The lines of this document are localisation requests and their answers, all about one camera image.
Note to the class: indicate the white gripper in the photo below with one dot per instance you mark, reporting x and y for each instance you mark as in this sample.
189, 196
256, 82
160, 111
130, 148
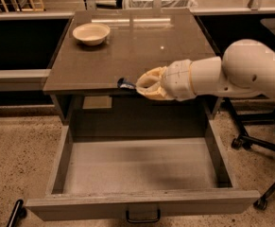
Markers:
178, 79

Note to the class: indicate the blue rxbar blueberry wrapper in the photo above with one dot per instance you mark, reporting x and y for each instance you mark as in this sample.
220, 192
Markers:
122, 83

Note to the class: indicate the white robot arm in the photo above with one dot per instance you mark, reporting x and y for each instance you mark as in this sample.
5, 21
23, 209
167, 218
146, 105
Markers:
246, 69

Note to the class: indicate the open grey top drawer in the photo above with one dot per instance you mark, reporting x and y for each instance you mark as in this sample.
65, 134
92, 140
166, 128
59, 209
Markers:
181, 177

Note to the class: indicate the white paper bowl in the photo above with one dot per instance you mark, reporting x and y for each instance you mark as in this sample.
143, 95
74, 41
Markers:
91, 34

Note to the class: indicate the black wheeled stand base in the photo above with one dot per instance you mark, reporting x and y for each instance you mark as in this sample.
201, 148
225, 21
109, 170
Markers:
244, 140

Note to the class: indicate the black stand leg left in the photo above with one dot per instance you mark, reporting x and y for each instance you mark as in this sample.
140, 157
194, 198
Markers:
18, 212

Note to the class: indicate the white wire basket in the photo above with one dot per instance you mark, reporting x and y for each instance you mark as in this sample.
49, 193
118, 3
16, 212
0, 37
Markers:
164, 4

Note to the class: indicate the black drawer handle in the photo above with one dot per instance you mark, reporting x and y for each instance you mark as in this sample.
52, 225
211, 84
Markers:
143, 218

